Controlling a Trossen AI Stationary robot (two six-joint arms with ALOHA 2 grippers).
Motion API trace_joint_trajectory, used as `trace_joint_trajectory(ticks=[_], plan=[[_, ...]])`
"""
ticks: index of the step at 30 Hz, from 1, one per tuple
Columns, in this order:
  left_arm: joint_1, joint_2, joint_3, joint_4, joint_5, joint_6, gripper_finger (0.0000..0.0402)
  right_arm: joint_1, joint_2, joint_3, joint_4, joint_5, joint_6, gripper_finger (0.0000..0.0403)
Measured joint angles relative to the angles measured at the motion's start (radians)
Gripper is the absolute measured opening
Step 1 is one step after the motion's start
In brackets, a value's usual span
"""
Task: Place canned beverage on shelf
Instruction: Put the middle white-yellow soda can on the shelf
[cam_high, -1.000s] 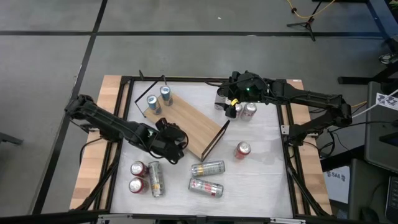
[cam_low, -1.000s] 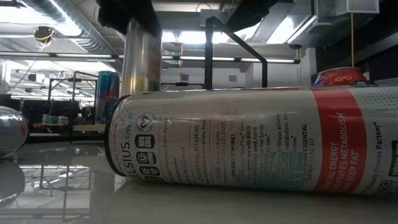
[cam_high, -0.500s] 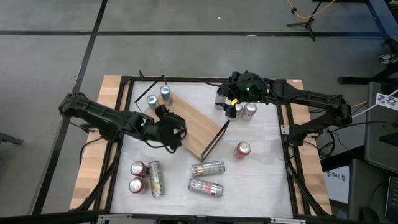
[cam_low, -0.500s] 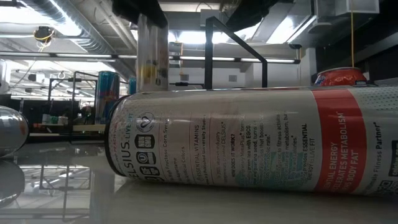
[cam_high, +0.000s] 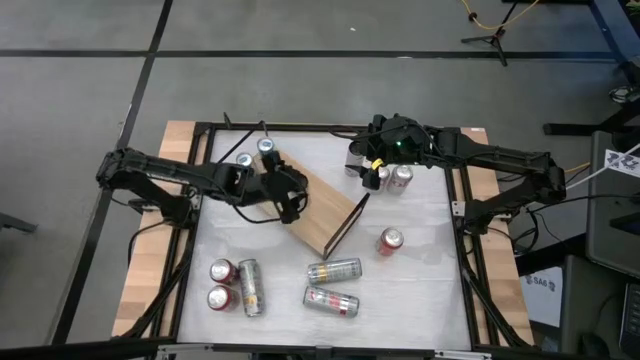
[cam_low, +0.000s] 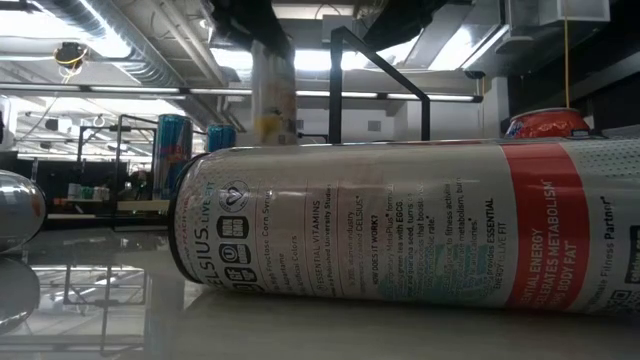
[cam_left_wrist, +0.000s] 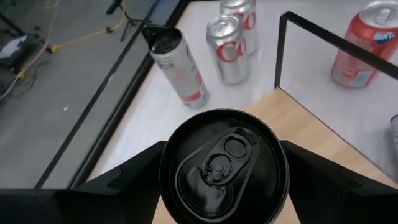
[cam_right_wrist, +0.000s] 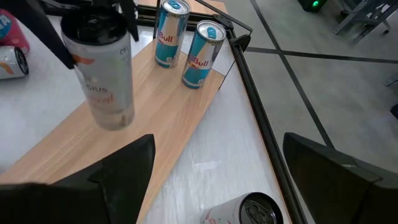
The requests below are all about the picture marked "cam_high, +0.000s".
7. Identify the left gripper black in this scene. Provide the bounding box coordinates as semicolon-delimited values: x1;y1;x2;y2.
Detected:
259;151;309;224

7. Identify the yellow floor cable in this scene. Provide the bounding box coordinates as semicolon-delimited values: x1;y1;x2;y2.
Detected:
458;0;541;31

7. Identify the metal camera mount bar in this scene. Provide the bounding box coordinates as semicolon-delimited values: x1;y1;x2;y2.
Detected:
154;343;494;360

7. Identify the blue metal beam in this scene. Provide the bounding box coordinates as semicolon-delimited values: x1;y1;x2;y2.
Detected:
589;0;640;64

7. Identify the grey cabinet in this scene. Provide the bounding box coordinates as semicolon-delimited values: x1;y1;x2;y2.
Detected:
584;130;640;279

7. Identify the Celsius Tropical Vibe can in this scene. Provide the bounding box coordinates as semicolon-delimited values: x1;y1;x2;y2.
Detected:
306;257;363;286
237;257;266;318

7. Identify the red soda can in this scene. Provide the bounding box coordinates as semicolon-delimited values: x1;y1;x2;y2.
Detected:
375;226;405;257
209;257;240;286
206;283;236;312

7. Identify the black tripod stand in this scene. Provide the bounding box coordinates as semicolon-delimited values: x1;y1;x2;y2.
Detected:
459;4;516;68

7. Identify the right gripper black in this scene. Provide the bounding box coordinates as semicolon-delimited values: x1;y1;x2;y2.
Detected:
362;113;436;192

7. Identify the grey stand foot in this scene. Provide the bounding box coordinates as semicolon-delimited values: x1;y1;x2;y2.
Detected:
0;212;39;235

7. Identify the Celsius Peach Vibe can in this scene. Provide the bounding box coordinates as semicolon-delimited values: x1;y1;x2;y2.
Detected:
343;140;367;178
302;285;361;319

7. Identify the white marker sheet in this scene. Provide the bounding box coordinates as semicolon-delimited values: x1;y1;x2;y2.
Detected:
603;147;640;179

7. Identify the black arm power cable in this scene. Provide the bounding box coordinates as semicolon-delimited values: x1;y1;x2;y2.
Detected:
127;218;169;266
492;212;541;256

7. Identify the black metal table frame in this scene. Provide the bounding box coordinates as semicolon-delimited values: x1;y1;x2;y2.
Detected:
112;122;536;360

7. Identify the black desk leg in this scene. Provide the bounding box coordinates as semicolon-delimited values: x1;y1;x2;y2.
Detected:
543;97;640;137

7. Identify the white SA6 sign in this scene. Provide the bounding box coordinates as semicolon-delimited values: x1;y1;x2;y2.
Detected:
519;266;564;329

